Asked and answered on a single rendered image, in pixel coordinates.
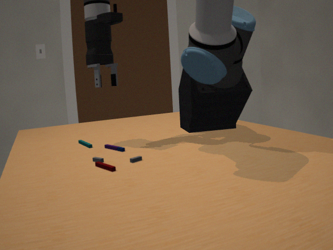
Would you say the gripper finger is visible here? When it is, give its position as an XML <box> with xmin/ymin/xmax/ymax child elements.
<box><xmin>105</xmin><ymin>63</ymin><xmax>118</xmax><ymax>86</ymax></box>
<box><xmin>87</xmin><ymin>64</ymin><xmax>102</xmax><ymax>88</ymax></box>

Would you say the teal rod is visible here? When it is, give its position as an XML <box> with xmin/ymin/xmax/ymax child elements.
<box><xmin>79</xmin><ymin>140</ymin><xmax>92</xmax><ymax>148</ymax></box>

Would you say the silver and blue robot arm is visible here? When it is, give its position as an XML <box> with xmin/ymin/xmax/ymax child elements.
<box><xmin>181</xmin><ymin>0</ymin><xmax>256</xmax><ymax>88</ymax></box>

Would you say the dark red rod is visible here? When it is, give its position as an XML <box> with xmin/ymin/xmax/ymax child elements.
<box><xmin>95</xmin><ymin>161</ymin><xmax>116</xmax><ymax>172</ymax></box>

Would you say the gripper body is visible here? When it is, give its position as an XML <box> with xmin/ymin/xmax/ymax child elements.
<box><xmin>84</xmin><ymin>3</ymin><xmax>123</xmax><ymax>65</ymax></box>

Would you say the purple rod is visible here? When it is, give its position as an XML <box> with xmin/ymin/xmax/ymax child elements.
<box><xmin>104</xmin><ymin>144</ymin><xmax>118</xmax><ymax>151</ymax></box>

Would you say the grey rod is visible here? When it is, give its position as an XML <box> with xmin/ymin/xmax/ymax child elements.
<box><xmin>130</xmin><ymin>156</ymin><xmax>142</xmax><ymax>163</ymax></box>
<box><xmin>93</xmin><ymin>157</ymin><xmax>104</xmax><ymax>162</ymax></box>

